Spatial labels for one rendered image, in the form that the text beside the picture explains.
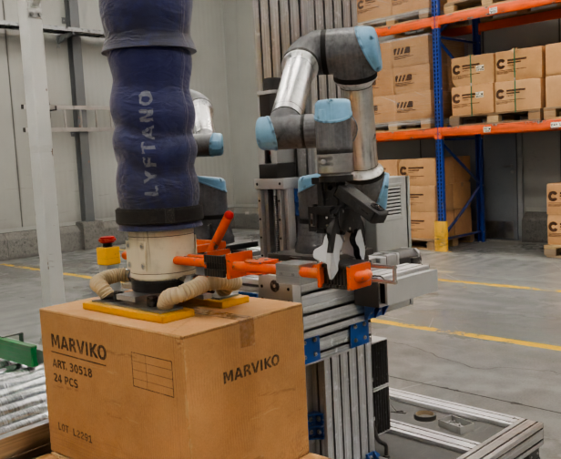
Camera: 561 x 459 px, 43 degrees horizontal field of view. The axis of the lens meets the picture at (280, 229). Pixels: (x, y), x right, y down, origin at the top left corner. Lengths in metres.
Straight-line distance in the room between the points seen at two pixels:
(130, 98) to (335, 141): 0.59
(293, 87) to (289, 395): 0.76
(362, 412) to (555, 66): 6.84
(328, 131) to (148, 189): 0.54
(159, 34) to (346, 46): 0.46
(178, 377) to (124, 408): 0.24
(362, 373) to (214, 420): 0.97
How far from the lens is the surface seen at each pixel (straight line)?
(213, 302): 1.86
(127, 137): 1.82
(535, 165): 10.47
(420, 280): 2.21
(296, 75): 1.76
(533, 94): 9.07
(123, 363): 1.78
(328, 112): 1.45
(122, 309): 1.84
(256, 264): 1.62
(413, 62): 9.85
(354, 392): 2.54
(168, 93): 1.82
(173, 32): 1.84
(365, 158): 2.00
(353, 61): 1.88
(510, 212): 10.60
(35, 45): 5.49
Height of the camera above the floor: 1.31
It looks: 6 degrees down
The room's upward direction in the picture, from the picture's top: 3 degrees counter-clockwise
